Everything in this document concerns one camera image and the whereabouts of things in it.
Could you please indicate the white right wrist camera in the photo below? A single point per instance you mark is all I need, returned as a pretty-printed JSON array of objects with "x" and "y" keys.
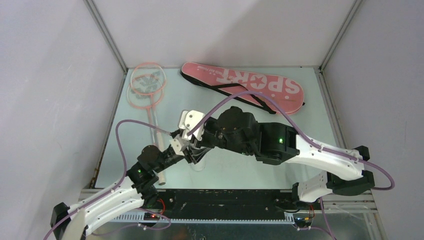
[{"x": 187, "y": 122}]

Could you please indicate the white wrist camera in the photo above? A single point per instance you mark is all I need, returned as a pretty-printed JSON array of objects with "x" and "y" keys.
[
  {"x": 178, "y": 145},
  {"x": 187, "y": 122}
]

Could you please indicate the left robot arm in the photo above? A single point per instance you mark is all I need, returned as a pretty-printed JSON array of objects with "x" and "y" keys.
[{"x": 136, "y": 189}]

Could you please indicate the aluminium front frame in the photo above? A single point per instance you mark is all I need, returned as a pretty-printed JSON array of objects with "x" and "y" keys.
[{"x": 340, "y": 218}]

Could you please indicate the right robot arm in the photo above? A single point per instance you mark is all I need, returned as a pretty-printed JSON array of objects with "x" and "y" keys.
[{"x": 274, "y": 143}]

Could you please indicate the pink sport racket bag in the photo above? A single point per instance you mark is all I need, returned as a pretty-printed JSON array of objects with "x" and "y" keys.
[{"x": 287, "y": 93}]

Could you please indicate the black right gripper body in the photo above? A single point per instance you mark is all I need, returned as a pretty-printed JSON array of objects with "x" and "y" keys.
[{"x": 212, "y": 137}]

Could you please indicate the white shuttlecock tube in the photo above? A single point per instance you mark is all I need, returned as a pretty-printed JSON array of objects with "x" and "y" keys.
[{"x": 198, "y": 167}]

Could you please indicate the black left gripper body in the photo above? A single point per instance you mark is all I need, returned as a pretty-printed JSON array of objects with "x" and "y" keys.
[{"x": 169, "y": 159}]

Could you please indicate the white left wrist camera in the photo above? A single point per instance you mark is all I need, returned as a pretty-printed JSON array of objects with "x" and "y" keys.
[{"x": 178, "y": 145}]

